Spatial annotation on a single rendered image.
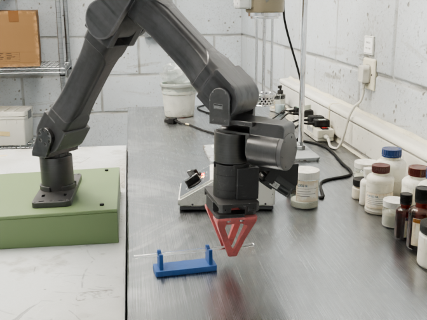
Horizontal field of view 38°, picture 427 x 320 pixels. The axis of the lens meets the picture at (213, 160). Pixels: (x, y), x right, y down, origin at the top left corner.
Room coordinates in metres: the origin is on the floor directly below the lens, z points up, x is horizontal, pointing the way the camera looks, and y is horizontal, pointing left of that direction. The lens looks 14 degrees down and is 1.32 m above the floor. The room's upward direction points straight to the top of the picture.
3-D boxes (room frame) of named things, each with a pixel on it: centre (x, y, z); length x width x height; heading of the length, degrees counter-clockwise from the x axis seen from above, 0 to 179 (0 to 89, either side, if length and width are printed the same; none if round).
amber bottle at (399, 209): (1.06, -0.35, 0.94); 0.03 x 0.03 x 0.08
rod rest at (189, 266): (0.92, 0.05, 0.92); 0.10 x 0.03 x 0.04; 104
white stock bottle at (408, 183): (1.15, -0.40, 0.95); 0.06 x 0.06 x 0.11
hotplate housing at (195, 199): (1.27, -0.04, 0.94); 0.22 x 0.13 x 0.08; 90
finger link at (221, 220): (0.94, -0.03, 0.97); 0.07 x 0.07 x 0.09; 14
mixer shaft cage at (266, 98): (1.70, -0.14, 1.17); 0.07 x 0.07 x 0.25
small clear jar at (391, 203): (1.12, -0.35, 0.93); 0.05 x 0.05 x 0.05
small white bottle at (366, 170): (1.25, -0.33, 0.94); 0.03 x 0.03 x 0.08
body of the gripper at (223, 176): (0.94, -0.03, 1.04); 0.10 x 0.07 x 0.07; 14
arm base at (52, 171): (1.16, 0.30, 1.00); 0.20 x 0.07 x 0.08; 6
